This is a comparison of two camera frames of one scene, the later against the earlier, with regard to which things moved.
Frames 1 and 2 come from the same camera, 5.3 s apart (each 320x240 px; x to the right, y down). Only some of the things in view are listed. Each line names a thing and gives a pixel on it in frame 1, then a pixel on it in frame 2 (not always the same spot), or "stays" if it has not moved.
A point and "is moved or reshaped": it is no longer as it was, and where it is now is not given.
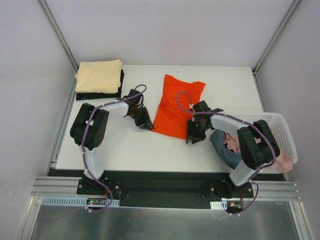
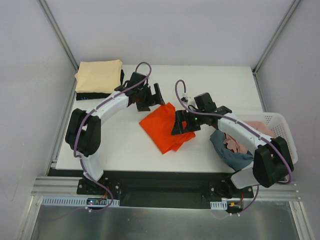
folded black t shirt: x=89 y=95 stays
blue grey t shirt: x=228 y=157 stays
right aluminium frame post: x=294 y=4 stays
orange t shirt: x=178 y=99 is moved or reshaped
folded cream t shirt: x=99 y=76 stays
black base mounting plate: x=163 y=189 stays
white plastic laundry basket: x=279 y=125 stays
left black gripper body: x=142 y=117 → x=150 y=96
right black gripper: x=196 y=130 → x=186 y=122
